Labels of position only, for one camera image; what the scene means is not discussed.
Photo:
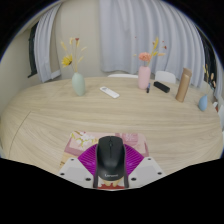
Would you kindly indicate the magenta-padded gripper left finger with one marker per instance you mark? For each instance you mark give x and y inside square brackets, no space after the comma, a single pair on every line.
[85,165]

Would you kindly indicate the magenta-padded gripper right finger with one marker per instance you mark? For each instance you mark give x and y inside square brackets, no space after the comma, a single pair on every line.
[136,163]

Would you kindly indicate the black computer mouse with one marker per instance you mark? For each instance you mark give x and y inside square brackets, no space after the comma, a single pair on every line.
[110,156]

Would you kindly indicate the pink cartoon print mouse pad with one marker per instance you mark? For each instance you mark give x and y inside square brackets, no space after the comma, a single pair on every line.
[83,140]

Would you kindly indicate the dark marker pen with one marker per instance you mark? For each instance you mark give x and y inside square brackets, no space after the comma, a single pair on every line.
[148,88]

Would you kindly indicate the white remote control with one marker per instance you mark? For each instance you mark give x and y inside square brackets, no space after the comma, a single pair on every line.
[109,92]

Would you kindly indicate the green vase with yellow flowers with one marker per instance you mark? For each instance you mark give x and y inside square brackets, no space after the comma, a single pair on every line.
[78,85]

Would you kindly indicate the small black box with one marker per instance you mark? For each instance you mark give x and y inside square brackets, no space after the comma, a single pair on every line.
[162,86]

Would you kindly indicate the pink vase with orange flowers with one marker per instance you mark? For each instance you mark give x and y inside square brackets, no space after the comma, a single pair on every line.
[144,78]

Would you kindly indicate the white chair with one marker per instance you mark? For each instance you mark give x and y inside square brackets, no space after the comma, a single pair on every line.
[121,75]
[165,76]

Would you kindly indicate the blue vase with dried flowers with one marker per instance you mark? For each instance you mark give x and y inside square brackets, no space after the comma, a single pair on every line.
[203,103]

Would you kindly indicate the tan metal drink bottle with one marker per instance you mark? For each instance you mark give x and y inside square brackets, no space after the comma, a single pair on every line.
[183,86]

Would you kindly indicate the narrow white curtain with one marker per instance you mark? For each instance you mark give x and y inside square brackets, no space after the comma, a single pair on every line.
[219,80]
[46,50]

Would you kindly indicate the dark window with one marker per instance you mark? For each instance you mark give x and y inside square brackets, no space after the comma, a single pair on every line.
[33,53]
[208,56]

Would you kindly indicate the wide white curtain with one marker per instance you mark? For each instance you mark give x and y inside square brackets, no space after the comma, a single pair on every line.
[146,33]

